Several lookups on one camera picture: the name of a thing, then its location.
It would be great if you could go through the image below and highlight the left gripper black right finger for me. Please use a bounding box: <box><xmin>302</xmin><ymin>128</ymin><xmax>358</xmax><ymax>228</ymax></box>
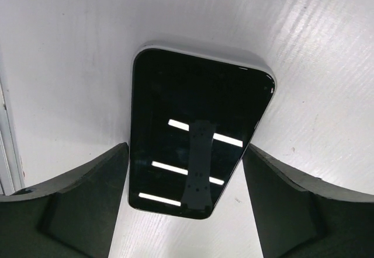
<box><xmin>243</xmin><ymin>144</ymin><xmax>373</xmax><ymax>257</ymax></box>

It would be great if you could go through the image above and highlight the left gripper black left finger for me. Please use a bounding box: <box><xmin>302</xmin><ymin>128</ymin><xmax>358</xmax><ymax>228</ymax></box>
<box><xmin>1</xmin><ymin>143</ymin><xmax>129</xmax><ymax>257</ymax></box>

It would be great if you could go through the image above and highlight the black smartphone silver edge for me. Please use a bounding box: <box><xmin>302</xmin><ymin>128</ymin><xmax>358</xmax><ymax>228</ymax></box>
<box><xmin>128</xmin><ymin>41</ymin><xmax>276</xmax><ymax>219</ymax></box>

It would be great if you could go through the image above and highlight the aluminium corner frame post left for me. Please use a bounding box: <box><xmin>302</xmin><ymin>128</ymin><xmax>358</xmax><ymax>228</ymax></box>
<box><xmin>1</xmin><ymin>74</ymin><xmax>25</xmax><ymax>196</ymax></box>

